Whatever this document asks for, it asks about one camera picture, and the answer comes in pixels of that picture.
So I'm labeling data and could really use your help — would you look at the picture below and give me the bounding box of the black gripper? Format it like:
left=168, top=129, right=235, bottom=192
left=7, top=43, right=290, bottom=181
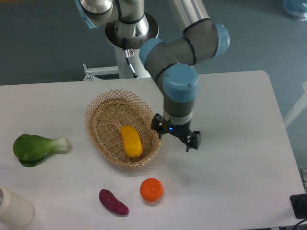
left=151, top=113, right=201, bottom=152

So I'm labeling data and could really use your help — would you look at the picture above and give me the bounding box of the yellow mango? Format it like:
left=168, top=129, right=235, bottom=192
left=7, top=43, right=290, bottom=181
left=120, top=126, right=143, bottom=158

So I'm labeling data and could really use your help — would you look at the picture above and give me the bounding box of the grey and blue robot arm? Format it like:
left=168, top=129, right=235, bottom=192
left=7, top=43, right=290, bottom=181
left=75, top=0, right=230, bottom=150

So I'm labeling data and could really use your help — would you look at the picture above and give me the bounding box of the woven wicker basket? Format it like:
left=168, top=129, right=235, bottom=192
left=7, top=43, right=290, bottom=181
left=85, top=90, right=161, bottom=168

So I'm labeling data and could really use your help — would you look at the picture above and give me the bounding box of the orange tangerine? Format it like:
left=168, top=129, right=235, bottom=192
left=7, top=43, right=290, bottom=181
left=140, top=178, right=164, bottom=202

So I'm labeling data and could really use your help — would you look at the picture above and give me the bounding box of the purple sweet potato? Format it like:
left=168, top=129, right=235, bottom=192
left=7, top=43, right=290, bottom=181
left=98, top=189, right=129, bottom=216

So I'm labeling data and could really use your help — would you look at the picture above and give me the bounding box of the black device at edge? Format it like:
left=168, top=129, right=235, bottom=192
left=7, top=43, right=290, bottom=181
left=290, top=194, right=307, bottom=219

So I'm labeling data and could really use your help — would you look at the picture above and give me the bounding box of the green bok choy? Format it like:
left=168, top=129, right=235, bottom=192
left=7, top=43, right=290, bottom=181
left=13, top=134, right=71, bottom=167

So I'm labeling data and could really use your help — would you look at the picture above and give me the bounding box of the blue bag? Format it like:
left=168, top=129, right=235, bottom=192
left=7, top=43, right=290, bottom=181
left=283, top=0, right=307, bottom=21

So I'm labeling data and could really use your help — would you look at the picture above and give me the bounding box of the cream white bottle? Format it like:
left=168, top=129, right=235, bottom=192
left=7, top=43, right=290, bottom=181
left=0, top=186, right=35, bottom=228

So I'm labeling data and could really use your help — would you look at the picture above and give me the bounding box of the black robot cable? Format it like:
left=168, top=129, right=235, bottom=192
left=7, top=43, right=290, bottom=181
left=122, top=37, right=140, bottom=79

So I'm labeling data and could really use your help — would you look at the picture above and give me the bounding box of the white frame bar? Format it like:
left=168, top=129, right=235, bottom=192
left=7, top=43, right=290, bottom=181
left=283, top=81, right=307, bottom=128

